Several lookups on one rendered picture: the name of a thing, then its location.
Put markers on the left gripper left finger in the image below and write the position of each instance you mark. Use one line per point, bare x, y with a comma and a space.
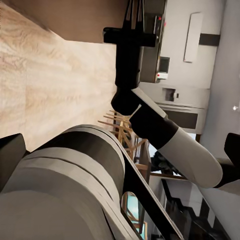
12, 149

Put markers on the microwave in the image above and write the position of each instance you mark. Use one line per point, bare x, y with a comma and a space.
163, 69

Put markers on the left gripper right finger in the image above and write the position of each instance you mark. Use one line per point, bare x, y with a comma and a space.
232, 149

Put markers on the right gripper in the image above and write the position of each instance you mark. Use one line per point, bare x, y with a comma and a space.
130, 42

